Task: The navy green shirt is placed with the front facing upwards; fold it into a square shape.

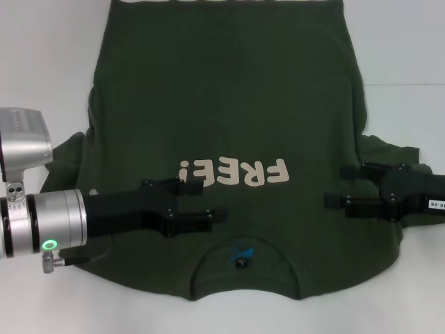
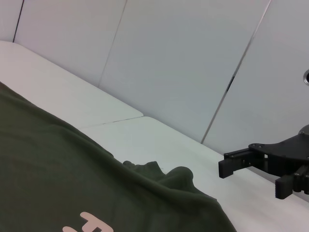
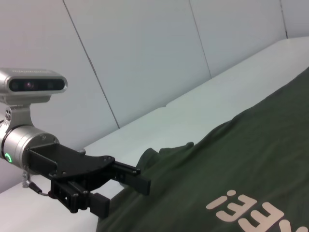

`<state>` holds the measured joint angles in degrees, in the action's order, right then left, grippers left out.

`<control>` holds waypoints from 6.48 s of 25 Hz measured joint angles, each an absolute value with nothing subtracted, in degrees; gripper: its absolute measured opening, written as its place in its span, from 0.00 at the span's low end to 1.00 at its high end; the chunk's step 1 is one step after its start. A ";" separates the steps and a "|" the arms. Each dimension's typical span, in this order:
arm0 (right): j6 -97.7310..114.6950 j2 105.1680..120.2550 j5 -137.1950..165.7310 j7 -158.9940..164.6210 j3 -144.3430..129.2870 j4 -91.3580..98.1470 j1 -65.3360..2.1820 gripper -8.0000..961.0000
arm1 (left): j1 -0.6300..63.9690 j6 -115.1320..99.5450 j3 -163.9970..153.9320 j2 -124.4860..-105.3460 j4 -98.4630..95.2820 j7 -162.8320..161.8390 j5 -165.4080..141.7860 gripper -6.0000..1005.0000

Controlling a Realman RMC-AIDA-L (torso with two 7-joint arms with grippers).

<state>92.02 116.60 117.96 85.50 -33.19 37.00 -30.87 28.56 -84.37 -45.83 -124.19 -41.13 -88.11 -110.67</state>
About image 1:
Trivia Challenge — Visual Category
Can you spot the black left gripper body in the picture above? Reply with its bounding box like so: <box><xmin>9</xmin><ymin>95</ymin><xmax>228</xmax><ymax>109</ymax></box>
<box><xmin>85</xmin><ymin>179</ymin><xmax>179</xmax><ymax>239</ymax></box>

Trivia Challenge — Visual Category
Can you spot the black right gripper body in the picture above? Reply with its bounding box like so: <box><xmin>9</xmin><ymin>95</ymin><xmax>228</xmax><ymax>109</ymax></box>
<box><xmin>378</xmin><ymin>165</ymin><xmax>445</xmax><ymax>223</ymax></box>

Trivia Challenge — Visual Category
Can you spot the dark green printed t-shirt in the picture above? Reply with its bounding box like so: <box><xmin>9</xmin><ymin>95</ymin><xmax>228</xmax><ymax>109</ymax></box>
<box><xmin>38</xmin><ymin>0</ymin><xmax>445</xmax><ymax>302</ymax></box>

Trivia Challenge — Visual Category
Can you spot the left gripper cable with connectors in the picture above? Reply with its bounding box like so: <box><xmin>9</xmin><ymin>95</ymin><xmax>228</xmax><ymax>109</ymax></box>
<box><xmin>41</xmin><ymin>243</ymin><xmax>114</xmax><ymax>275</ymax></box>

